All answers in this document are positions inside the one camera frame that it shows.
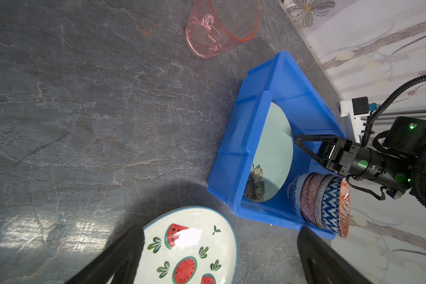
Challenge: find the blue plastic bin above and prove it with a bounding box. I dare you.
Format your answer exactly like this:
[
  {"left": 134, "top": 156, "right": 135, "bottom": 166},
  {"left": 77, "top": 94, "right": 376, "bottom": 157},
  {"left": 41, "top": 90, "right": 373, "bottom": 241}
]
[{"left": 207, "top": 51, "right": 345, "bottom": 231}]

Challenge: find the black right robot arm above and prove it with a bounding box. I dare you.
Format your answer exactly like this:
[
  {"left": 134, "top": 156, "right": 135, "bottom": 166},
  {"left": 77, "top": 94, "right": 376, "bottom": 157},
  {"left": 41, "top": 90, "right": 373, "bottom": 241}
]
[{"left": 294, "top": 74, "right": 426, "bottom": 208}]

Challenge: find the watermelon pattern plate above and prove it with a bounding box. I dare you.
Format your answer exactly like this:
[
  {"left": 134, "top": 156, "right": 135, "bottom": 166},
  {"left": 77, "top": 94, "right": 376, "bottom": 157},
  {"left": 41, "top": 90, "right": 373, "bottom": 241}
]
[{"left": 134, "top": 207, "right": 238, "bottom": 284}]

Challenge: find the green floral plate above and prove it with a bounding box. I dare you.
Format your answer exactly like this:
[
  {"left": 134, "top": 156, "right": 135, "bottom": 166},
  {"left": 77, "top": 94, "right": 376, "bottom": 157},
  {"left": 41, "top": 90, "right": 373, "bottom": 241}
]
[{"left": 244, "top": 102, "right": 293, "bottom": 202}]

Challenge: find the red pink glass bowl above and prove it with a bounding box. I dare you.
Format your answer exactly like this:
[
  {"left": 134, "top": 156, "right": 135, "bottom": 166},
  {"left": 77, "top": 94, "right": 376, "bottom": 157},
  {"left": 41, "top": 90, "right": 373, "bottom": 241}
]
[{"left": 314, "top": 174, "right": 334, "bottom": 229}]

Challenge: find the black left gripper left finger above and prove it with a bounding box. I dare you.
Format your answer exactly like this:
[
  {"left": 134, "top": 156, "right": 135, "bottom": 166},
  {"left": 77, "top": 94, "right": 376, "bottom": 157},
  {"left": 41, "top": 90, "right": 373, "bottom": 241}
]
[{"left": 67, "top": 226, "right": 145, "bottom": 284}]

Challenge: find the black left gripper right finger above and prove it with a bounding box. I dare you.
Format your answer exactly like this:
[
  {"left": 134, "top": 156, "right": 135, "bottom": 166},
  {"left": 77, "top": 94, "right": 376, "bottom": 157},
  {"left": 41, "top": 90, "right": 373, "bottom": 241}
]
[{"left": 297, "top": 226, "right": 371, "bottom": 284}]

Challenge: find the orange blue patterned bowl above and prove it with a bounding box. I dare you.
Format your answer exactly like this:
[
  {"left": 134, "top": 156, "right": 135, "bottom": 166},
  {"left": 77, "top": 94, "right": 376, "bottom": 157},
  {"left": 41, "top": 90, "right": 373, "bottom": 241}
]
[{"left": 321, "top": 176, "right": 343, "bottom": 236}]

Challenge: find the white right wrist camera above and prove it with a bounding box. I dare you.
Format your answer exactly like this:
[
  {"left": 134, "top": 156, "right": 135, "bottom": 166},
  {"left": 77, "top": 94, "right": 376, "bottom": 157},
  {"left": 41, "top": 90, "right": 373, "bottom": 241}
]
[{"left": 336, "top": 97, "right": 378, "bottom": 144}]

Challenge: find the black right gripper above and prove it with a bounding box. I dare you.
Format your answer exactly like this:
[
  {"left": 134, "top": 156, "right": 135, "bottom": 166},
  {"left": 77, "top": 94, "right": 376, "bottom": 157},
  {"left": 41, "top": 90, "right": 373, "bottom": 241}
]
[{"left": 294, "top": 134, "right": 411, "bottom": 193}]

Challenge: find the pink transparent cup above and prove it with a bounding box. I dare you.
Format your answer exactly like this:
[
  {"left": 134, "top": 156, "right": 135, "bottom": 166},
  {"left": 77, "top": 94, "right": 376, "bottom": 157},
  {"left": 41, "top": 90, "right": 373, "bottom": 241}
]
[{"left": 185, "top": 0, "right": 260, "bottom": 59}]

